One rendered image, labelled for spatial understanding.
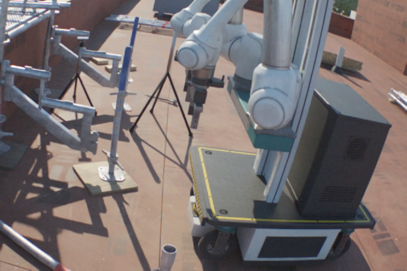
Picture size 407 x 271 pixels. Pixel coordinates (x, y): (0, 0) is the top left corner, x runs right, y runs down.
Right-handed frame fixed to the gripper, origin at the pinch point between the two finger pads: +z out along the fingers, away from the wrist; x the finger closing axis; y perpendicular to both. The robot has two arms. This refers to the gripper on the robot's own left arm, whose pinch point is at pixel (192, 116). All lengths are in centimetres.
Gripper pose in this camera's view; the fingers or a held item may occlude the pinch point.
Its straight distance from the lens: 174.6
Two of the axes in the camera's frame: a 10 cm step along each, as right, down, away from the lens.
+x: 0.9, 4.0, -9.1
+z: -2.0, 9.0, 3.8
